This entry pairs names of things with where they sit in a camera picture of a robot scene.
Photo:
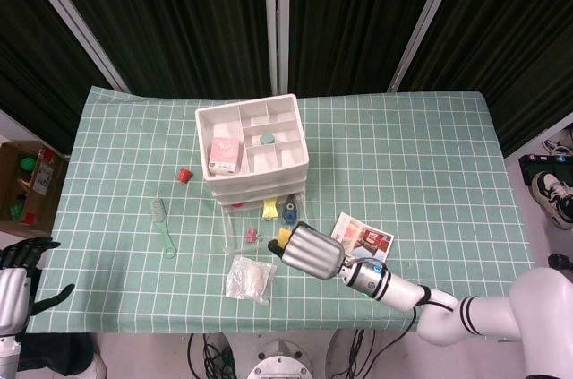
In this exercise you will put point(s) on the black curtain panel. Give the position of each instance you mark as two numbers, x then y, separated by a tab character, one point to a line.
27	61
358	16
515	38
179	16

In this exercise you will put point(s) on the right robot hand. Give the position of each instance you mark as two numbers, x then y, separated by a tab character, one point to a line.
313	253

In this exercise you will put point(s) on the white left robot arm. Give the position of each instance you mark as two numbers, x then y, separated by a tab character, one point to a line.
6	359

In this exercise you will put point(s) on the pink card box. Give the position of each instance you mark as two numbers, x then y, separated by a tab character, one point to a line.
226	155

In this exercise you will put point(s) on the yellow plastic clip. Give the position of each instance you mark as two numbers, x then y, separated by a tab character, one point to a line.
269	209

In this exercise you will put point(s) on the green toy figure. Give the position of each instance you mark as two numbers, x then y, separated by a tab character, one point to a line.
16	211

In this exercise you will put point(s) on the teal round eraser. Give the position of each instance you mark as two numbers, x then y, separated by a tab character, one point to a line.
267	138

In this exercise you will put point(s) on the red toy block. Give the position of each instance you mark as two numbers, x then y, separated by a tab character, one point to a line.
29	218
47	155

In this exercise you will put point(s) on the white frame pole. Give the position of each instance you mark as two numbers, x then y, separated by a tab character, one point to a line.
76	25
425	20
276	16

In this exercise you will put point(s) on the blue correction tape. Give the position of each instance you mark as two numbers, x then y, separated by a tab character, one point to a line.
288	214

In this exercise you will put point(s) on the pink binder clip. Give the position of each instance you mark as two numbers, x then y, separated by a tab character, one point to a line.
251	235

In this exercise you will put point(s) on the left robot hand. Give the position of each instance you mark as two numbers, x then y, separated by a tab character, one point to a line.
13	294

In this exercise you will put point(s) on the yellow sponge block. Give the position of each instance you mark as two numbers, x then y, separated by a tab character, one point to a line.
284	238

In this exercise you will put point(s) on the white drawer organizer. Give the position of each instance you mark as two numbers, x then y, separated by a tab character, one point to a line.
255	182

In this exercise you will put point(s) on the black and white sneaker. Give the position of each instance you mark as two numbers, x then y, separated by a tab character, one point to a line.
553	195

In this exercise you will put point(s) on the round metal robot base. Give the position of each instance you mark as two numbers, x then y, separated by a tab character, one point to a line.
279	363

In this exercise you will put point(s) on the brown cardboard box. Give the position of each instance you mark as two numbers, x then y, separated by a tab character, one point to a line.
49	195

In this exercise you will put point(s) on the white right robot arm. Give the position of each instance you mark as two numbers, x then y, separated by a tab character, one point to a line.
403	291

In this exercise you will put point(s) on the green toy ball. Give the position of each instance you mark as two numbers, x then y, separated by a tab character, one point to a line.
28	164

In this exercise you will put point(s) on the white plastic wrapped packet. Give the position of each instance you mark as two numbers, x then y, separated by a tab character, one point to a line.
248	280

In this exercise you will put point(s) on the red photo postcard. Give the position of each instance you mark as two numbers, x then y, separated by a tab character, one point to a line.
371	235

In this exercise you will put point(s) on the green checked tablecloth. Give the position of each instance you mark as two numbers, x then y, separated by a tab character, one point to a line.
403	150

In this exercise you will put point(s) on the black equipment case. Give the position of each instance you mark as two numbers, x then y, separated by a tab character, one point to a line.
528	168

